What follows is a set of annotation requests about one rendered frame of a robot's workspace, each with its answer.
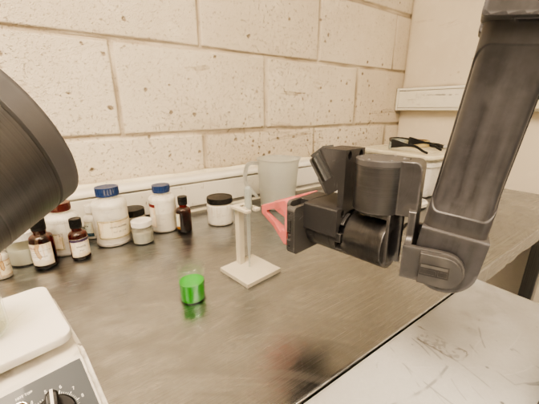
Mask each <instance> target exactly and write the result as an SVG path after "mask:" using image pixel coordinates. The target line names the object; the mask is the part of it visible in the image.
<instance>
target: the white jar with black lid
mask: <svg viewBox="0 0 539 404"><path fill-rule="evenodd" d="M206 199H207V206H206V208H207V213H208V223H209V224H211V225H213V226H226V225H228V224H232V223H233V210H232V209H231V208H230V205H233V197H232V195H230V194H227V193H214V194H211V195H208V196H207V197H206Z"/></svg>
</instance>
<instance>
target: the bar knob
mask: <svg viewBox="0 0 539 404"><path fill-rule="evenodd" d="M40 404H77V403H76V401H75V400H74V399H73V397H72V396H70V395H68V394H59V393H58V391H57V390H53V389H50V390H49V391H48V392H47V393H46V395H45V400H44V401H43V402H41V403H40Z"/></svg>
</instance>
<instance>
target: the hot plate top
mask: <svg viewBox="0 0 539 404"><path fill-rule="evenodd" d="M2 300H3V303H4V306H5V309H6V313H7V316H8V319H9V322H10V327H9V329H8V330H7V332H6V333H5V334H4V335H3V336H2V337H1V338H0V374H1V373H4V372H6V371H7V370H10V369H12V368H14V367H15V366H19V365H21V364H22V363H24V362H27V361H29V360H31V359H33V358H36V357H37V356H39V355H42V354H44V353H46V352H48V351H50V350H52V349H55V348H57V347H59V346H61V345H63V344H65V343H66V342H67V341H69V339H70V338H71V335H72V332H71V327H70V326H69V325H68V323H67V321H66V319H65V317H64V316H63V314H62V313H61V311H60V309H59V307H58V306H57V305H56V303H55V301H54V299H53V297H52V296H51V295H50V293H49V291H48V290H47V288H45V287H37V288H33V289H29V290H27V291H24V292H21V293H17V294H15V295H12V296H9V297H5V298H3V299H2Z"/></svg>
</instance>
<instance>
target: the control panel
mask: <svg viewBox="0 0 539 404"><path fill-rule="evenodd" d="M50 389H53V390H57V391H58V393H59V394H68V395H70V396H72V397H73V399H74V400H75V401H76V403H77V404H99V402H98V400H97V397H96V396H95V392H94V390H93V388H92V386H91V383H90V381H89V378H88V376H87V373H86V371H85V369H84V367H83V363H82V362H81V360H80V358H79V359H77V360H74V361H73V362H70V363H68V364H66V365H65V366H62V367H61V368H59V369H57V370H55V371H53V372H51V373H49V374H47V375H45V376H43V377H41V378H39V379H37V380H35V381H33V382H31V383H29V384H27V385H25V386H24V387H22V388H20V389H18V390H16V391H14V392H12V393H10V394H8V395H6V396H4V397H2V398H0V404H19V403H25V404H40V403H41V402H43V401H44V400H45V395H46V393H47V392H48V391H49V390H50Z"/></svg>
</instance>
